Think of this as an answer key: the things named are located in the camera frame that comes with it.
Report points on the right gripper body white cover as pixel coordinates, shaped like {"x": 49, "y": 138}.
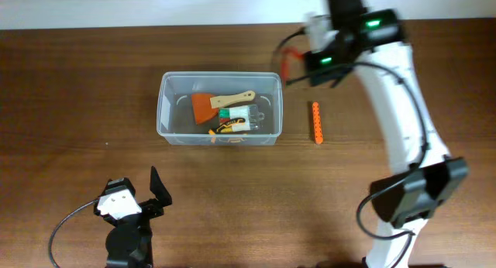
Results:
{"x": 323, "y": 75}

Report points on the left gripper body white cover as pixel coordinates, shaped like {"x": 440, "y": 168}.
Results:
{"x": 147, "y": 210}

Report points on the red handled cutting pliers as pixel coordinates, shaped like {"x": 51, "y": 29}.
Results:
{"x": 287, "y": 54}

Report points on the clear plastic container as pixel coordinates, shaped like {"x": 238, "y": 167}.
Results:
{"x": 220, "y": 108}

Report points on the orange scraper wooden handle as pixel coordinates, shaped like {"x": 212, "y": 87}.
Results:
{"x": 206, "y": 106}

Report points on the orange black long-nose pliers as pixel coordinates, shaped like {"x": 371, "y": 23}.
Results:
{"x": 233, "y": 125}

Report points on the orange perforated bar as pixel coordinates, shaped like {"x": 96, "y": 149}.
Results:
{"x": 317, "y": 124}

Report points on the clear case coloured bits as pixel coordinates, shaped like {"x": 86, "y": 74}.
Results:
{"x": 250, "y": 112}

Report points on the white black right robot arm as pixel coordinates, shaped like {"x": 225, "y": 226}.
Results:
{"x": 351, "y": 39}

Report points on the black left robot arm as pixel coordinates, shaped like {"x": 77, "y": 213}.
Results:
{"x": 129, "y": 243}

